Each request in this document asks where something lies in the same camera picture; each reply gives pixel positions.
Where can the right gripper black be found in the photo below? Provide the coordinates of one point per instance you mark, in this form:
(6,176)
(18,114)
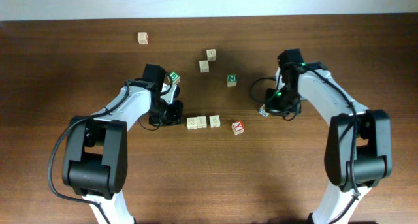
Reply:
(272,108)

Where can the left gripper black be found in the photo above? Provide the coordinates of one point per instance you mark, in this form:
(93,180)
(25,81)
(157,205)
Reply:
(174,118)

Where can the blue bird picture block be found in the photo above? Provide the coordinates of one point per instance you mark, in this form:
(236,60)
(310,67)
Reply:
(263,112)

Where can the plain wooden block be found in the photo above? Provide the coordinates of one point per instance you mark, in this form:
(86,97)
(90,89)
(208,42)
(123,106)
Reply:
(201,122)
(142,38)

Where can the green N wooden block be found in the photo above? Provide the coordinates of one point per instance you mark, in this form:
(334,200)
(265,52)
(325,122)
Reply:
(231,80)

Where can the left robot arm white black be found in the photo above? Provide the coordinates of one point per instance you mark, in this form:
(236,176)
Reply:
(95,164)

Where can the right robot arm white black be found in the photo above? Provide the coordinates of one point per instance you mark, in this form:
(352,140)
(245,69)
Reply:
(358,150)

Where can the green B wooden block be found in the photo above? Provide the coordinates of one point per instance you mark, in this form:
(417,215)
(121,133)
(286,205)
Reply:
(175,77)

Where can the wooden block below upper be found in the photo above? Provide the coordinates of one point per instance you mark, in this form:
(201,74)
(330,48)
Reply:
(204,66)

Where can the wooden block upper middle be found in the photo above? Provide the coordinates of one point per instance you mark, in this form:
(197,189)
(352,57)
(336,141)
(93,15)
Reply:
(211,55)

